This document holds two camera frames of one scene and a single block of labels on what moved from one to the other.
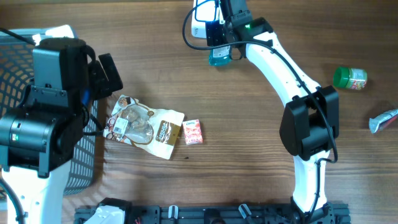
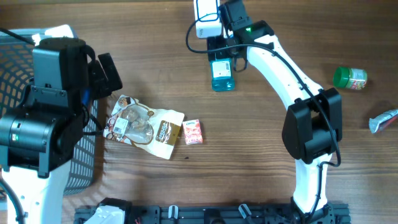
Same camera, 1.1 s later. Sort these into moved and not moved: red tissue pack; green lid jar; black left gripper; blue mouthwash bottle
Moved: blue mouthwash bottle
Not moved: black left gripper; green lid jar; red tissue pack
